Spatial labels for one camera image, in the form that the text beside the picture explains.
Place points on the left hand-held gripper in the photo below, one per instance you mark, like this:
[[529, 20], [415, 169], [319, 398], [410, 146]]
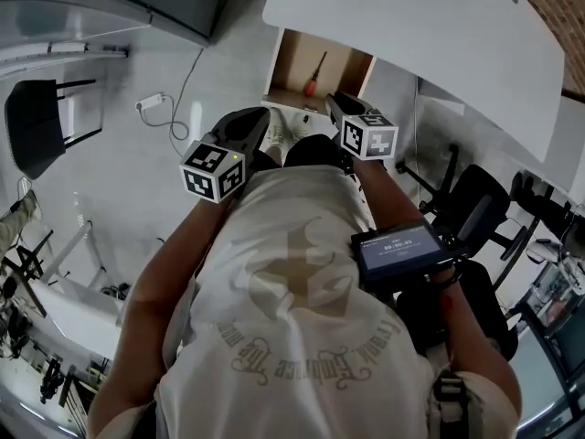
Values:
[[228, 144]]

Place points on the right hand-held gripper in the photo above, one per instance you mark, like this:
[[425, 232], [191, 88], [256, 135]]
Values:
[[365, 131]]

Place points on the wooden drawer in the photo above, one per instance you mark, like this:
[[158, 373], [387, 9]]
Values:
[[292, 62]]

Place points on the person's left forearm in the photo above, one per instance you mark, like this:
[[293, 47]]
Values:
[[183, 245]]

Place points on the person's right forearm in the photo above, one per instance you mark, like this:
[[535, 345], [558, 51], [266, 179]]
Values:
[[388, 195]]

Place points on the white shoe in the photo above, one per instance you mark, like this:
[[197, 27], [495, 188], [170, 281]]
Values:
[[301, 128], [277, 133]]

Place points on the black shorts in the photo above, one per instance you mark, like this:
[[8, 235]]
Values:
[[311, 151]]

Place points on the white power strip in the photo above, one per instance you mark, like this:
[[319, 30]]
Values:
[[150, 100]]

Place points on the white desk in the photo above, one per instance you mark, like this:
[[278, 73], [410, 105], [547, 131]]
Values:
[[411, 35]]

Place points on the black office chair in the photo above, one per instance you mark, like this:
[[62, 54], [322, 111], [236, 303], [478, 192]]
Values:
[[461, 309], [482, 204]]

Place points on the black metal-legged chair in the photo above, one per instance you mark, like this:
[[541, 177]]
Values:
[[34, 126]]

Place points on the white printed t-shirt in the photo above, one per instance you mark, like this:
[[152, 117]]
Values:
[[292, 336]]

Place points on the small white table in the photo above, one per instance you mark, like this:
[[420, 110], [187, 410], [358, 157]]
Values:
[[77, 309]]

